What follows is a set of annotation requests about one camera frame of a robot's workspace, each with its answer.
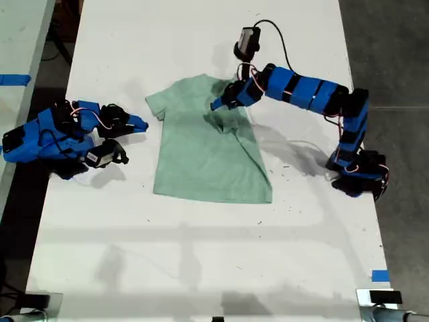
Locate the pale green T-shirt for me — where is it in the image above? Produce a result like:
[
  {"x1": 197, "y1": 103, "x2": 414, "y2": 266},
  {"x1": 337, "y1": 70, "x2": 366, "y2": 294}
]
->
[{"x1": 144, "y1": 74, "x2": 273, "y2": 205}]

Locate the long blue tape strip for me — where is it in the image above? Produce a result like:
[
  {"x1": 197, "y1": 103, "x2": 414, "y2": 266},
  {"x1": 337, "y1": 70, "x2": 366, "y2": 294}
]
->
[{"x1": 0, "y1": 74, "x2": 32, "y2": 87}]

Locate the white side table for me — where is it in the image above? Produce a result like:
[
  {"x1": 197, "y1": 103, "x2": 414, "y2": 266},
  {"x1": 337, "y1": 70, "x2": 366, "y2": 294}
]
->
[{"x1": 0, "y1": 0, "x2": 57, "y2": 215}]

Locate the small black box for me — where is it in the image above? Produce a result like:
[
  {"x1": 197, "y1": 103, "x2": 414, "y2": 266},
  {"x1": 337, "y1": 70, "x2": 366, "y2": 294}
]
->
[
  {"x1": 369, "y1": 290, "x2": 403, "y2": 305},
  {"x1": 23, "y1": 292, "x2": 52, "y2": 308}
]

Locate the small blue tape piece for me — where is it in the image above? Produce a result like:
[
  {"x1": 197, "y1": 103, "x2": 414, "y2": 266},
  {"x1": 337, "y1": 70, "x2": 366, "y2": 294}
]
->
[{"x1": 371, "y1": 269, "x2": 391, "y2": 283}]

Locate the grey clamp pipe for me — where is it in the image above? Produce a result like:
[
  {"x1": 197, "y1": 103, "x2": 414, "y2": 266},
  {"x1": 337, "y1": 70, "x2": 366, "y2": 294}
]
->
[{"x1": 360, "y1": 305, "x2": 429, "y2": 322}]

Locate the short black camera stalk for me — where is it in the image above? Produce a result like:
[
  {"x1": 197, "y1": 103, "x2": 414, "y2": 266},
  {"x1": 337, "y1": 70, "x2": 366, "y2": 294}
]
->
[{"x1": 237, "y1": 61, "x2": 253, "y2": 82}]

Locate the silver black camera box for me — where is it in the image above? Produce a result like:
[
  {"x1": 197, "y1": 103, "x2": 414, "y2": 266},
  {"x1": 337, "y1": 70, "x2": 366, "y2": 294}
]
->
[{"x1": 84, "y1": 138, "x2": 130, "y2": 169}]

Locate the black camera box on stalk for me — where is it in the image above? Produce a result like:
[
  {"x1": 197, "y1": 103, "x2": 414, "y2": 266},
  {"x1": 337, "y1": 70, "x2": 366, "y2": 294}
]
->
[{"x1": 233, "y1": 26, "x2": 262, "y2": 63}]

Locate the black camera cable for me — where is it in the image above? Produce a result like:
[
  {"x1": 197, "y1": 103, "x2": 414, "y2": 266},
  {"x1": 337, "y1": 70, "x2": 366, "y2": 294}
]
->
[{"x1": 253, "y1": 19, "x2": 295, "y2": 72}]

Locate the metal table bracket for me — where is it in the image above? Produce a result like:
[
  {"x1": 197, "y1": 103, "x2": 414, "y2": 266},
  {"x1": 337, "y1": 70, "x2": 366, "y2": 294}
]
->
[{"x1": 356, "y1": 288, "x2": 404, "y2": 317}]

